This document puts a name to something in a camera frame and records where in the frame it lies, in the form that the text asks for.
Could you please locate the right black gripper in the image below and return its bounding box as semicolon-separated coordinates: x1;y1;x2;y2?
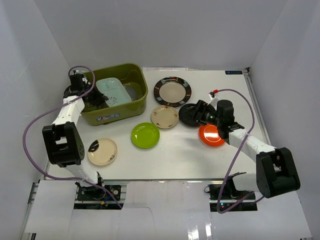
181;100;223;128

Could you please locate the light blue rectangular dish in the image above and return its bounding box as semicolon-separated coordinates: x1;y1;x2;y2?
96;77;132;107

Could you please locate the grey deer pattern plate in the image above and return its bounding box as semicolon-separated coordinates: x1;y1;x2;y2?
124;85;138;102

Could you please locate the dark-rimmed beige plate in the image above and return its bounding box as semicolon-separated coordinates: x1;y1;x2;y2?
153;76;192;108

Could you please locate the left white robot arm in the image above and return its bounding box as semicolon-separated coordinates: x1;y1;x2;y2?
42;70;107;200

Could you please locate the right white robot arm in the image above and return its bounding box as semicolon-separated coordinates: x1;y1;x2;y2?
192;100;301;200

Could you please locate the olive green plastic bin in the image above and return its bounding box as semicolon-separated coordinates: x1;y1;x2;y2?
81;63;148;126

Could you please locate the black glossy plate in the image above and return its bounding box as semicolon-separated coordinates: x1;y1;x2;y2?
178;103;201;128

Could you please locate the orange glossy plate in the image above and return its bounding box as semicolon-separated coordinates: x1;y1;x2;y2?
198;124;225;147

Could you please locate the small beige patterned plate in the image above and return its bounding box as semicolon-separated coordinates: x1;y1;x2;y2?
151;105;179;129

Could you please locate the cream plate with black mark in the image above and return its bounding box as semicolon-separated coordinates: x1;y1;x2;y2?
88;138;118;166

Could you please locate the lime green plate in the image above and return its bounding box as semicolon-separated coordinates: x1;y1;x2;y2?
130;122;160;149

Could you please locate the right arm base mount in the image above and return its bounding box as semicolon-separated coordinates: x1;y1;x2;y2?
204;184;258;212

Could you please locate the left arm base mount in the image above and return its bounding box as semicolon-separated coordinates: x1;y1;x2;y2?
73;185;123;210

